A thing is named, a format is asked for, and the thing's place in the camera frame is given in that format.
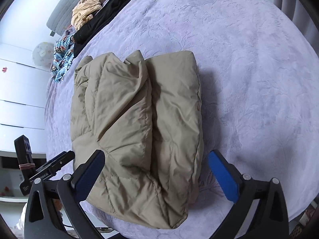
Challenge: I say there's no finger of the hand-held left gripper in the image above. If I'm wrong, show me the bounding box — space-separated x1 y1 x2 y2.
46 151 76 171

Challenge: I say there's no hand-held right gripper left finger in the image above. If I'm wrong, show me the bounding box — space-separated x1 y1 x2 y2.
24 149 105 239

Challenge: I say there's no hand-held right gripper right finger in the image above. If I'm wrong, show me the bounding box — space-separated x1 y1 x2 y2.
208 150 290 239

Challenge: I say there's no beige padded jacket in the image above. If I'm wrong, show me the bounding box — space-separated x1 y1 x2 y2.
70 50 205 229

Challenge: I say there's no white drawer cabinet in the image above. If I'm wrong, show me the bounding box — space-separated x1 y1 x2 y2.
0 42 48 153

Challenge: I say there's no lavender bed blanket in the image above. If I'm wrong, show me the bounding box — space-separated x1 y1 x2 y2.
45 0 317 239

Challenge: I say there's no blue monkey print cloth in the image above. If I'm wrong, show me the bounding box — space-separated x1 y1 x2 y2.
51 33 76 83

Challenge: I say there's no black garment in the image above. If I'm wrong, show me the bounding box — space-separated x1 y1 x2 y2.
73 0 132 57

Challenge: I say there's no tan striped garment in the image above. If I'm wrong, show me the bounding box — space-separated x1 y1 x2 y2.
71 0 107 30

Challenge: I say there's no grey quilted headboard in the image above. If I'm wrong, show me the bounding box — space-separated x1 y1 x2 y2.
46 0 101 37

